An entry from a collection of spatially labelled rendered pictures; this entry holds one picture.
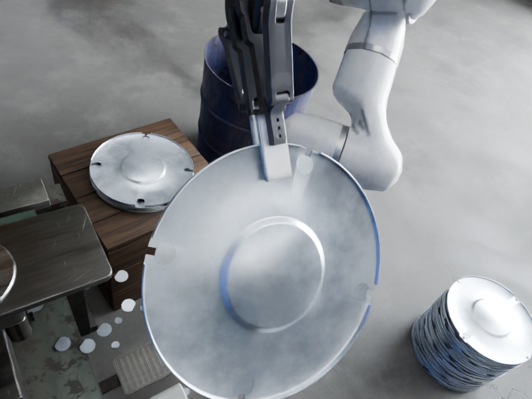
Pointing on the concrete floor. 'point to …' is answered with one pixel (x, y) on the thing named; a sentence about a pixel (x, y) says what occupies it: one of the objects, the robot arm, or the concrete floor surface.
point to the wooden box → (82, 182)
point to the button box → (172, 393)
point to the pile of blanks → (450, 351)
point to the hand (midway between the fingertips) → (270, 146)
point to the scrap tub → (234, 121)
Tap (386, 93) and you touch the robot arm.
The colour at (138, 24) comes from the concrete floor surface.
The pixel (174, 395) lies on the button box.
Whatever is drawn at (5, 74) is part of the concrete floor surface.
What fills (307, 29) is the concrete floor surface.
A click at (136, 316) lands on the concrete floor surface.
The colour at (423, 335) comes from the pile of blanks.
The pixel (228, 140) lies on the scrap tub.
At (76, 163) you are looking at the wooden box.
